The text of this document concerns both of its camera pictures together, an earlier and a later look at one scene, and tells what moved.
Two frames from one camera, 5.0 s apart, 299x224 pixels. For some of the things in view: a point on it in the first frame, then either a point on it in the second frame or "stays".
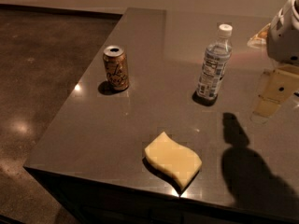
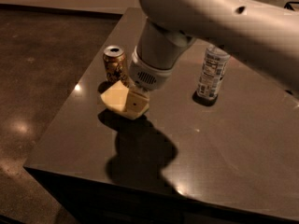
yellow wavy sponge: (169, 158) -> (116, 96)
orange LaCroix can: (117, 67) stays
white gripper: (285, 36) -> (148, 76)
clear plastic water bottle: (215, 62) stays
